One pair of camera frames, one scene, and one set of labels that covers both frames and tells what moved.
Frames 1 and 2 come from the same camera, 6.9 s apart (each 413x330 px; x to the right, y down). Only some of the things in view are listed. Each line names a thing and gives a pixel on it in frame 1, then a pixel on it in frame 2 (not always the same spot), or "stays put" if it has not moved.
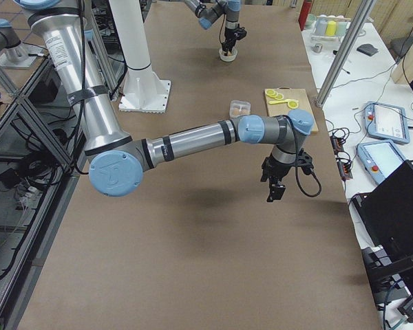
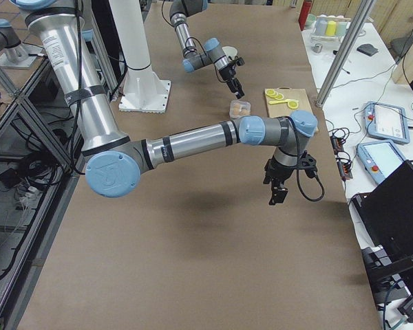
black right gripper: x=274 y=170 stays put
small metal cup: x=317 y=48 stays put
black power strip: x=345 y=167 stays put
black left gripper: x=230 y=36 → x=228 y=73
